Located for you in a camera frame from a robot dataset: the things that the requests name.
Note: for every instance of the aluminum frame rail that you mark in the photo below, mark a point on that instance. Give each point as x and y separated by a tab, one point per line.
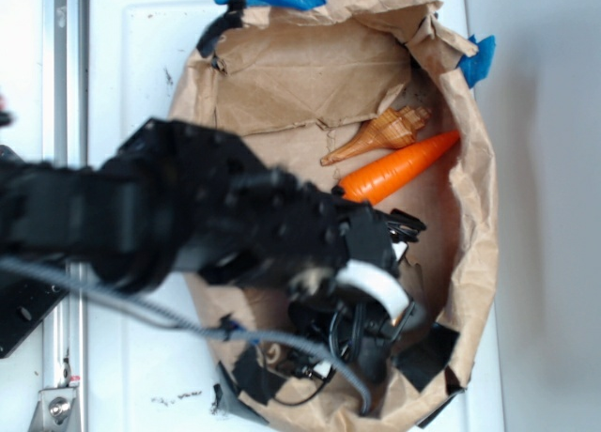
64	142

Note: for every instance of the brown paper bag bin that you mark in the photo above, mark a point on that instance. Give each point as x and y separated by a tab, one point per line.
294	84

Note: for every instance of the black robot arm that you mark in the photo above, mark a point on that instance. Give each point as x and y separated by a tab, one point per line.
177	197

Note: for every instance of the brown conch shell toy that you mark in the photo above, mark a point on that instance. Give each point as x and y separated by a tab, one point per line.
393	129

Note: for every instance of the metal corner bracket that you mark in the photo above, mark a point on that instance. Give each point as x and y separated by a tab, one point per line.
57	410

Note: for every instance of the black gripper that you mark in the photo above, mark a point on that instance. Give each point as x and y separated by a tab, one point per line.
337	261

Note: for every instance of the orange plastic carrot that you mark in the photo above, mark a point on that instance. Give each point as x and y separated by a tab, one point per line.
380	179

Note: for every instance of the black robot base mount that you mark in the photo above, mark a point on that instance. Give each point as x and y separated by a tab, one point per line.
19	314

